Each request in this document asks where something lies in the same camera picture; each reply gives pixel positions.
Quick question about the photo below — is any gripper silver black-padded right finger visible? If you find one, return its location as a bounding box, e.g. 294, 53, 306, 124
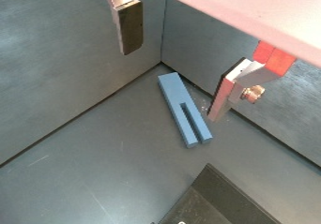
208, 41, 295, 121

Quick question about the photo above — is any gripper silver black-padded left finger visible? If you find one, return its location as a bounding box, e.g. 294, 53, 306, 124
107, 0, 143, 55

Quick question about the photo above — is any blue double-square block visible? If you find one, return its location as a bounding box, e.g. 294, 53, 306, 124
158, 72, 212, 148

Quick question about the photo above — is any black curved holder stand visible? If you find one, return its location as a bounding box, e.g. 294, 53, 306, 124
159, 164, 281, 224

